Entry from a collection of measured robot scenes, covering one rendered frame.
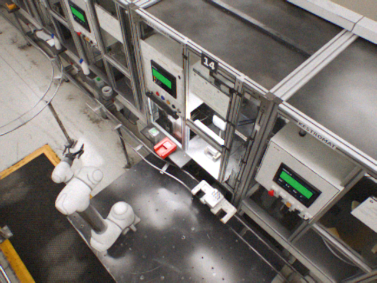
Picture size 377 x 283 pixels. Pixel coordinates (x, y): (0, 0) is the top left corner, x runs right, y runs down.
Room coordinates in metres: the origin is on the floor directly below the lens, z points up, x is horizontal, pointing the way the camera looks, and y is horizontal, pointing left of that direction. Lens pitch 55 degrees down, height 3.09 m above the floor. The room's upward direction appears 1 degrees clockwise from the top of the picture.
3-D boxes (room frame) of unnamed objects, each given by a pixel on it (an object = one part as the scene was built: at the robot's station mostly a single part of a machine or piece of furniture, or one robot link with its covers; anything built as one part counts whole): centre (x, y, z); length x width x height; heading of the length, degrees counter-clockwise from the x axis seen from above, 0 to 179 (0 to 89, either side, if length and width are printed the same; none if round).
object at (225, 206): (0.97, -0.21, 0.84); 0.36 x 0.14 x 0.10; 45
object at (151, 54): (1.64, 0.12, 1.60); 0.42 x 0.29 x 0.46; 45
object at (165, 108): (1.54, 0.21, 1.37); 0.36 x 0.04 x 0.04; 45
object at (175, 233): (0.73, 0.11, 0.66); 1.50 x 1.06 x 0.04; 45
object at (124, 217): (0.86, 0.52, 0.85); 0.18 x 0.16 x 0.22; 150
